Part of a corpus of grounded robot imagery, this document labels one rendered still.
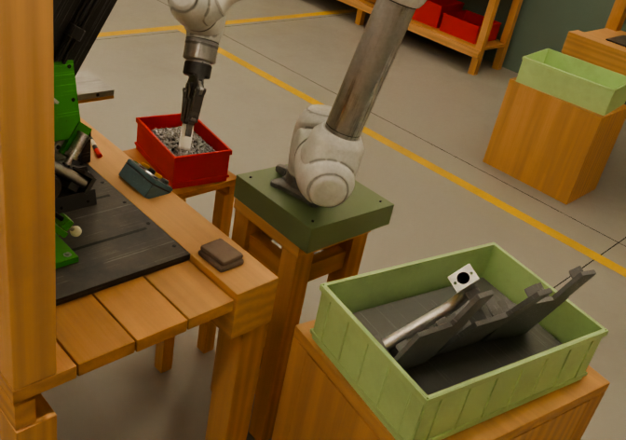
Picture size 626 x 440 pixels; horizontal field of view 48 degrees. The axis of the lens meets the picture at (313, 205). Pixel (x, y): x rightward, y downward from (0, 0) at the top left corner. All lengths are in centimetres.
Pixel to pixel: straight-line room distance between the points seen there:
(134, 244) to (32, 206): 64
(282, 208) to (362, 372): 61
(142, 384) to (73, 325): 113
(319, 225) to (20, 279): 93
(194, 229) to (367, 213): 54
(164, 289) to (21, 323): 46
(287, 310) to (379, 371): 64
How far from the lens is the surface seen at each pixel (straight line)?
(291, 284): 216
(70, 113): 203
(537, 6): 721
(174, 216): 204
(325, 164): 186
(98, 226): 198
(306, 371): 189
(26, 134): 124
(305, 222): 203
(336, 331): 175
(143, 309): 173
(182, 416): 269
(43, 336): 150
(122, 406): 272
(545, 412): 190
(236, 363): 197
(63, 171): 201
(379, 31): 181
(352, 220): 212
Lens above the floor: 198
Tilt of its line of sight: 30 degrees down
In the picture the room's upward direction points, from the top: 12 degrees clockwise
